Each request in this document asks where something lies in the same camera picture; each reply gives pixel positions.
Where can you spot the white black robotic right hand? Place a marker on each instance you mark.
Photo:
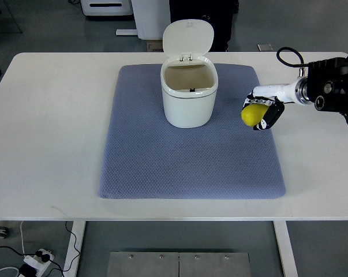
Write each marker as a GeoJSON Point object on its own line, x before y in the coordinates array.
{"type": "Point", "coordinates": [275, 97]}

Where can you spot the yellow lemon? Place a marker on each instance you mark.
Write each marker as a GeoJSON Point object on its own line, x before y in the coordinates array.
{"type": "Point", "coordinates": [253, 114]}

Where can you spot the white trash bin with lid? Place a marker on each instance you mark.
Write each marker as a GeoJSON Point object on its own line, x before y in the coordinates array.
{"type": "Point", "coordinates": [188, 79]}

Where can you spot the grey floor outlet plate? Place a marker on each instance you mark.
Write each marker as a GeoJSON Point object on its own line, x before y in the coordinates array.
{"type": "Point", "coordinates": [265, 47]}

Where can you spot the person in dark trousers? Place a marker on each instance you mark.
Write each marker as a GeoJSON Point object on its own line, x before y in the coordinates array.
{"type": "Point", "coordinates": [218, 13]}

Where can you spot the cardboard box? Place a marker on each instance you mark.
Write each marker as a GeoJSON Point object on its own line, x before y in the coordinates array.
{"type": "Point", "coordinates": [154, 46]}

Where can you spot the blue quilted mat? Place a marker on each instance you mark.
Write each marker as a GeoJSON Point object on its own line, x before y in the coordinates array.
{"type": "Point", "coordinates": [146, 157]}

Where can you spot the right white table leg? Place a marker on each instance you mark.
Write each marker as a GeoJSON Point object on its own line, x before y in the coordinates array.
{"type": "Point", "coordinates": [285, 250]}

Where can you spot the white table leg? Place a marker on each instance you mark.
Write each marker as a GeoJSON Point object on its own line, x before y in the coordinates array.
{"type": "Point", "coordinates": [285, 250]}
{"type": "Point", "coordinates": [76, 230]}

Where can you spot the white cabinet on foot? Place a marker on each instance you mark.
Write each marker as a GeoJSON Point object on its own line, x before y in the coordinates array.
{"type": "Point", "coordinates": [151, 19]}

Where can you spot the white appliance with dark slot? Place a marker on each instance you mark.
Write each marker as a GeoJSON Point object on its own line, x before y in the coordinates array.
{"type": "Point", "coordinates": [106, 8]}

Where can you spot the metal floor plate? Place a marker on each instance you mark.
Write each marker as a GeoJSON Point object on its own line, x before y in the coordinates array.
{"type": "Point", "coordinates": [178, 264]}

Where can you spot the left white table leg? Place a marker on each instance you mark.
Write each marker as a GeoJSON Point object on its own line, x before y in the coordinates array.
{"type": "Point", "coordinates": [76, 230]}

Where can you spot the white power strip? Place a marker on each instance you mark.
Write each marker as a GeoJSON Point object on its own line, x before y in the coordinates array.
{"type": "Point", "coordinates": [37, 264]}

